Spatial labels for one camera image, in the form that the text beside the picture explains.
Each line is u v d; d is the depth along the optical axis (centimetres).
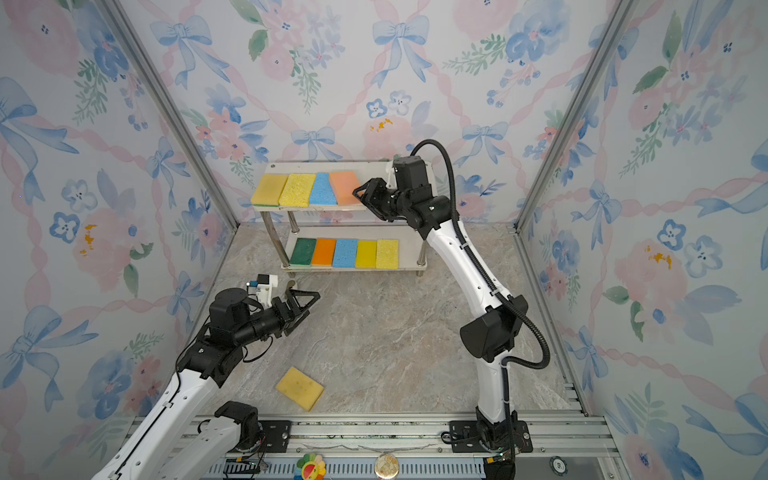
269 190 78
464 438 73
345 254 101
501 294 49
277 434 73
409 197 59
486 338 49
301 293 66
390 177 69
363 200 67
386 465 70
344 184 78
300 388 80
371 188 67
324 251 100
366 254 101
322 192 79
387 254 101
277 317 65
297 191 80
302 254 100
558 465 70
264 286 69
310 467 69
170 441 45
